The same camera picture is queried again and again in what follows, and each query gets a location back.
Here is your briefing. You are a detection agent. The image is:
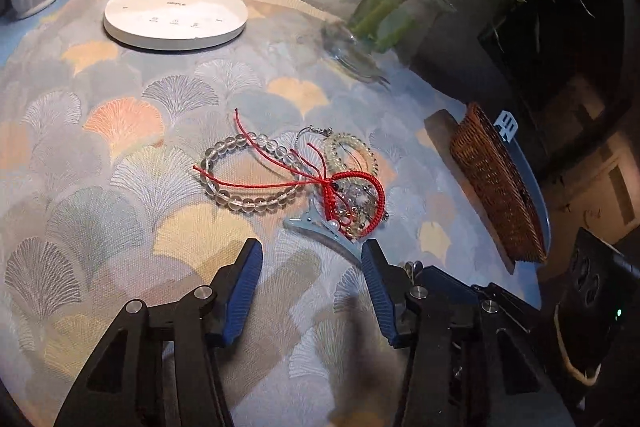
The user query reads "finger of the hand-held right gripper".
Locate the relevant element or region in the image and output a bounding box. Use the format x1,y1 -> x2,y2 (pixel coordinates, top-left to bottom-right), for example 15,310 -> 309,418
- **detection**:
415,263 -> 543,324

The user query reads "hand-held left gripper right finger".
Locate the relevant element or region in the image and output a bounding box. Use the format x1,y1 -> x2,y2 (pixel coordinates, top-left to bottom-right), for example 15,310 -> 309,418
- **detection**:
360,239 -> 576,427

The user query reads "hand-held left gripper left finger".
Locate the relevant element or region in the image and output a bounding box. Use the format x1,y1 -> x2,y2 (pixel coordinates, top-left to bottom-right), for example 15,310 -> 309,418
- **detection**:
52,238 -> 264,427

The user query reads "blue hair clip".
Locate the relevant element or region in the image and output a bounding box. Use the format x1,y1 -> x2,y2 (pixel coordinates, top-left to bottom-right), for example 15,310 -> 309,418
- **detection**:
283,202 -> 371,265

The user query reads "crystal charm bracelet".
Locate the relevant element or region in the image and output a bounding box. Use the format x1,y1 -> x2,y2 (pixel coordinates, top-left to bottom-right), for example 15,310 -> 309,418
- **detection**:
330,182 -> 378,240

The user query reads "brown wicker basket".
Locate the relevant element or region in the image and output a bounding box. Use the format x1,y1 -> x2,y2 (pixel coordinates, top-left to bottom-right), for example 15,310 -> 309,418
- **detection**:
450,102 -> 547,264

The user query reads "red string bracelet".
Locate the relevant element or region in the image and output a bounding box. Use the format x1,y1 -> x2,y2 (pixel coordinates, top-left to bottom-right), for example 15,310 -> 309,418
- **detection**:
192,108 -> 386,240

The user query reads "clear bead bracelet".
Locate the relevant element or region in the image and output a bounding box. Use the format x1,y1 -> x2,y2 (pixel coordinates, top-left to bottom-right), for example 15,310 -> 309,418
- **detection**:
201,133 -> 301,214

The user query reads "pale yellow bead bracelet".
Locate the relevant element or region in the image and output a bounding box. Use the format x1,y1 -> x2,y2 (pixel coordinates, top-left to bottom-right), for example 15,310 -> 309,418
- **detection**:
322,132 -> 378,180

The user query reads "silver chain bracelet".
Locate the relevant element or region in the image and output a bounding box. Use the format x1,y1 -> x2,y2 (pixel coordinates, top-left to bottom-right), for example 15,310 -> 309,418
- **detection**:
295,124 -> 336,168

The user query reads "white phone stand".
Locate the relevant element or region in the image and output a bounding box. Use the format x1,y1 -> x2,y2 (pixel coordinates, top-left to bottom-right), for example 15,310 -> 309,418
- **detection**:
492,111 -> 518,142

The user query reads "clear glass vase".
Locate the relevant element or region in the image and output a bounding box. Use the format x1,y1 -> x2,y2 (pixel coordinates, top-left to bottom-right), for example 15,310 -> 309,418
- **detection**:
320,0 -> 456,82

